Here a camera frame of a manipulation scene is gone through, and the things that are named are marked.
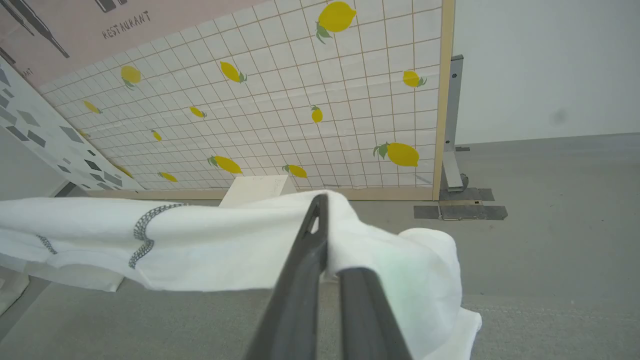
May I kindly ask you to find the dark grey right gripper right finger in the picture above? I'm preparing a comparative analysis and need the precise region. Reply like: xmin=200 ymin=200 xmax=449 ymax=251
xmin=337 ymin=268 xmax=414 ymax=360

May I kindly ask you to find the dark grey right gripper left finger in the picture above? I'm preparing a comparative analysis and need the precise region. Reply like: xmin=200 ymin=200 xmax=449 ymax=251
xmin=244 ymin=193 xmax=330 ymax=360

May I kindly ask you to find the white garment with black trim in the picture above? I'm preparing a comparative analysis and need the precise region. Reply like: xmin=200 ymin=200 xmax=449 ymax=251
xmin=0 ymin=189 xmax=483 ymax=360

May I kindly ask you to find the white box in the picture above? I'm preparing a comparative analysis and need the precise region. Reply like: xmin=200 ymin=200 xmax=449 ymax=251
xmin=218 ymin=174 xmax=298 ymax=209

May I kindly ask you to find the long black floor tape strip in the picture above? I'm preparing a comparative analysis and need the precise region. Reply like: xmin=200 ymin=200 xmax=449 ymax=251
xmin=413 ymin=203 xmax=509 ymax=221

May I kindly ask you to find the grey fabric sofa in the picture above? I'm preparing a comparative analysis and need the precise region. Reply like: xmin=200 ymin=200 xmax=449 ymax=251
xmin=0 ymin=272 xmax=640 ymax=360

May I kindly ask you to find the short black floor tape patch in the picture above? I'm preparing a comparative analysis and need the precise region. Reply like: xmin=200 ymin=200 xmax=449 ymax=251
xmin=439 ymin=187 xmax=495 ymax=202

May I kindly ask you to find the lemon print grid partition panel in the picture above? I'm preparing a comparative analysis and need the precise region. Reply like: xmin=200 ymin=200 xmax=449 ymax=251
xmin=37 ymin=0 xmax=456 ymax=202

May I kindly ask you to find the grey metal partition stand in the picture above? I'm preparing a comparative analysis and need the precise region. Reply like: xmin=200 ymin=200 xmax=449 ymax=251
xmin=442 ymin=54 xmax=472 ymax=193

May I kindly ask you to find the grey terrazzo pattern panel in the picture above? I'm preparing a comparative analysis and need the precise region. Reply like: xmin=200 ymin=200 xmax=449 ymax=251
xmin=0 ymin=56 xmax=145 ymax=193

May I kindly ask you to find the pink restaurant print poster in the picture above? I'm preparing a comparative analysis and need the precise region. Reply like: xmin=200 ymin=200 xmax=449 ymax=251
xmin=0 ymin=0 xmax=273 ymax=88

